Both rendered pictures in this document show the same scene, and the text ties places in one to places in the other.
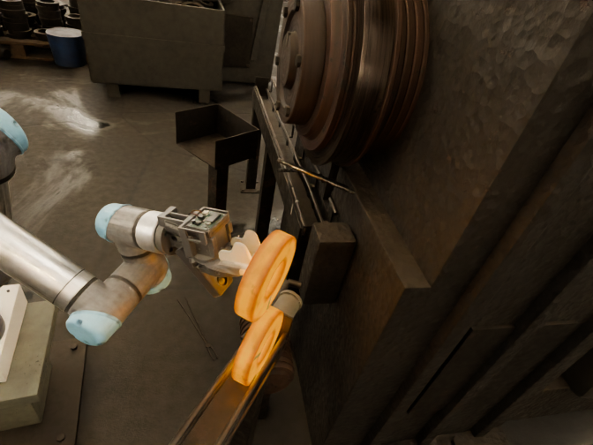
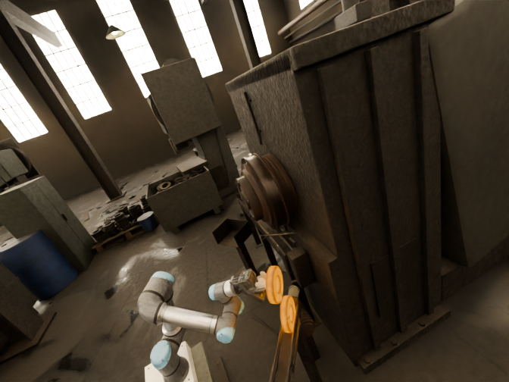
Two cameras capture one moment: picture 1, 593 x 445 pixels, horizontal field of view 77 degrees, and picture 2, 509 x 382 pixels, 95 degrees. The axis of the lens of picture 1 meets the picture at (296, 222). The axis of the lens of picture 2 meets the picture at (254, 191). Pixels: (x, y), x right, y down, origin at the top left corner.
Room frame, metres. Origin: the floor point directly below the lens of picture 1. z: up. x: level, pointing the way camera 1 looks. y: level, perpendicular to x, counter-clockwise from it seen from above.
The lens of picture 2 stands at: (-0.33, -0.13, 1.70)
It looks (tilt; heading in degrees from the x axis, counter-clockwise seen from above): 24 degrees down; 7
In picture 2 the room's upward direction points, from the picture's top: 21 degrees counter-clockwise
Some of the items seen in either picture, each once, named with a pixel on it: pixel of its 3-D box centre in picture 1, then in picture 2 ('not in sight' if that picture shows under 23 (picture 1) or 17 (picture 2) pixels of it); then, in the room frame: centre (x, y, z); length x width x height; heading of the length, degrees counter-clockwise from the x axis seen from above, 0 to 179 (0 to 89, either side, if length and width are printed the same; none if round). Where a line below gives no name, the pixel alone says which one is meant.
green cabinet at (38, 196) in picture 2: not in sight; (51, 227); (2.84, 3.49, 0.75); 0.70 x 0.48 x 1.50; 18
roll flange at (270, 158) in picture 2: (367, 70); (275, 186); (0.96, -0.09, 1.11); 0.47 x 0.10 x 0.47; 18
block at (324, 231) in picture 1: (326, 265); (301, 267); (0.72, -0.10, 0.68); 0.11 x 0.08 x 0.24; 108
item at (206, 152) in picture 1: (214, 196); (244, 258); (1.33, 0.38, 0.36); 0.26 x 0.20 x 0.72; 53
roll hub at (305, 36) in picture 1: (296, 61); (248, 198); (0.91, 0.08, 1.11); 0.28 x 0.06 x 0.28; 18
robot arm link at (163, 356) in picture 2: not in sight; (164, 355); (0.48, 0.78, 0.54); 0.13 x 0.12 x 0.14; 170
